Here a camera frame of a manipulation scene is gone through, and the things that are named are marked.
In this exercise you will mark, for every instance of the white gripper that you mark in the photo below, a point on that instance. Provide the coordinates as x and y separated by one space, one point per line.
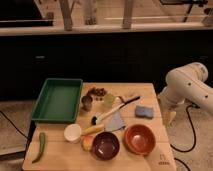
169 99

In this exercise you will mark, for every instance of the blue sponge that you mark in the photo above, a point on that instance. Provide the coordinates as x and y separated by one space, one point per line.
143 111

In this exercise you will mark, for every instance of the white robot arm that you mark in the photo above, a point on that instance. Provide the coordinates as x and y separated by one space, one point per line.
185 83

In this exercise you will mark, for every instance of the orange bowl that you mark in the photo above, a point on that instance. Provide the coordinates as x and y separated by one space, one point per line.
139 139

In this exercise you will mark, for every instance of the purple bowl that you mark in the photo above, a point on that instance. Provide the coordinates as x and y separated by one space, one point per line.
105 146

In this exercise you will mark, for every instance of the blue cloth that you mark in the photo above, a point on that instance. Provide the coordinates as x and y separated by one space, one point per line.
115 123

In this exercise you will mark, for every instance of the light green cup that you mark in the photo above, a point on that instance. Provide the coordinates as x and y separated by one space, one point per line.
108 100

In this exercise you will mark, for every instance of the dark grapes bunch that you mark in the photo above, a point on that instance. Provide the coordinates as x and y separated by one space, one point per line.
97 93

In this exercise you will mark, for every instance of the black white dish brush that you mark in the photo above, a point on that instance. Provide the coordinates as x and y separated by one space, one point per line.
96 119

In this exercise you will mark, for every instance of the yellow banana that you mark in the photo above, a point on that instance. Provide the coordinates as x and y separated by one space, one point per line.
93 129

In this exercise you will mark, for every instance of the peach fruit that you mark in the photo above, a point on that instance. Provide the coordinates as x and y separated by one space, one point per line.
87 142

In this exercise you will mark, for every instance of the white cup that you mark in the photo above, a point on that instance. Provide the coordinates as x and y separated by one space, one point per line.
72 133

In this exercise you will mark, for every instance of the green plastic tray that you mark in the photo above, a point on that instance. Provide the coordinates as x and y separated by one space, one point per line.
58 101

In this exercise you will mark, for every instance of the green chili pepper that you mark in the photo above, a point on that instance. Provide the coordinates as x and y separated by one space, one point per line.
42 141

